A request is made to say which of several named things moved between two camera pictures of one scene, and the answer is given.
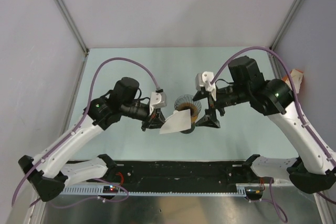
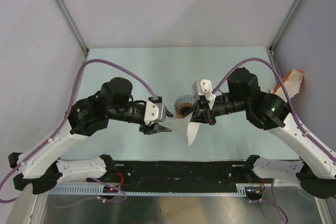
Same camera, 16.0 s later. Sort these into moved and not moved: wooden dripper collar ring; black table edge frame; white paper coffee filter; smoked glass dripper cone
Moved: white paper coffee filter; wooden dripper collar ring
Not moved: black table edge frame; smoked glass dripper cone
